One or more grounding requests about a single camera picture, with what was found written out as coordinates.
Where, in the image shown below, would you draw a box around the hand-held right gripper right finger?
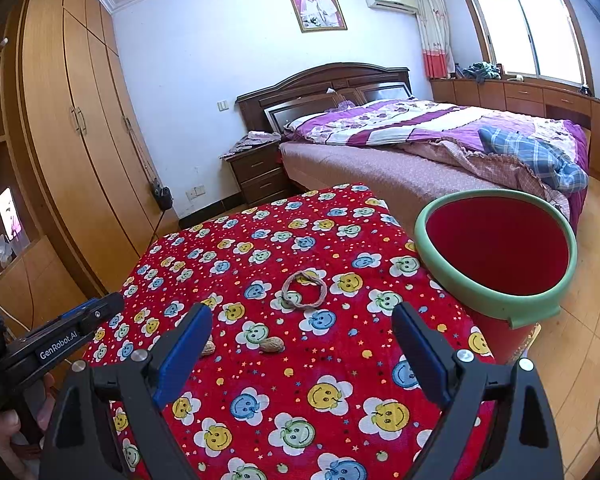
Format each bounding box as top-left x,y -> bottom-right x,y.
391,302 -> 565,480

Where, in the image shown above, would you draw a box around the brown twine ring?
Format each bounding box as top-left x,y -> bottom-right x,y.
281,270 -> 328,310

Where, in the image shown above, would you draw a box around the blue plaid cloth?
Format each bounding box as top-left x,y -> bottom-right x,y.
477,126 -> 588,192

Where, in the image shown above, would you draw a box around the bed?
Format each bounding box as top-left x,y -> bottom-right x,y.
278,100 -> 591,241

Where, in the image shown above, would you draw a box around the red bin with green rim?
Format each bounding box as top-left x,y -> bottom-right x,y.
414,191 -> 579,366

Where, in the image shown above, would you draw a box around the purple patterned quilt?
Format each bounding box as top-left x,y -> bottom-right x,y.
284,99 -> 590,201

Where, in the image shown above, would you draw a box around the window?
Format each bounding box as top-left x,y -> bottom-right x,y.
456,0 -> 595,92

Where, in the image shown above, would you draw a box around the wooden shelf cabinet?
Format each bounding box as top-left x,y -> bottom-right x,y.
0,50 -> 106,411

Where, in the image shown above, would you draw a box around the red smiley flower tablecloth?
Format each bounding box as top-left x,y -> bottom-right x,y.
82,183 -> 498,480

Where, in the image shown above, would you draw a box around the phone with lit screen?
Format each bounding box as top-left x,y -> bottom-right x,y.
0,187 -> 22,241

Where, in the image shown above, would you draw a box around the pink clothes pile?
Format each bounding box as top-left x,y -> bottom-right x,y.
220,131 -> 282,161

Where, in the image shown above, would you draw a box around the long wooden window cabinet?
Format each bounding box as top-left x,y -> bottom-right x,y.
429,77 -> 600,201

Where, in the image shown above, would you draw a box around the white and red curtain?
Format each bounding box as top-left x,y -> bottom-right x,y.
409,0 -> 456,81

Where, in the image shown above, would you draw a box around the person's left hand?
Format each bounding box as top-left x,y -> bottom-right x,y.
0,372 -> 56,480

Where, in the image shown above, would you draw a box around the white air conditioner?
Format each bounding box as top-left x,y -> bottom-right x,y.
363,0 -> 420,15

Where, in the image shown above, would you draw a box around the wooden wardrobe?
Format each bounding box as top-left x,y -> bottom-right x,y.
20,0 -> 181,301

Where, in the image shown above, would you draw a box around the framed wall photo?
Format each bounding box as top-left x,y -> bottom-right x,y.
286,0 -> 348,33

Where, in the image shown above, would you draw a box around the dark wooden headboard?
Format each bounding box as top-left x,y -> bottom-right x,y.
236,62 -> 412,133

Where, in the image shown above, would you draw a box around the dark wooden nightstand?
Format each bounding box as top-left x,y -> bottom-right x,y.
228,140 -> 293,206

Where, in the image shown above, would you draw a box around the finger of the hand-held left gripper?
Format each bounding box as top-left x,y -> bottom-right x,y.
86,292 -> 127,334
61,299 -> 104,323

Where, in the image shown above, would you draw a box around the blue-green clothes pile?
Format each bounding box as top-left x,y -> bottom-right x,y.
461,61 -> 502,82

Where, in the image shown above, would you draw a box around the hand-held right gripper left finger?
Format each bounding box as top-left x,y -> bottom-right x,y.
39,303 -> 214,480

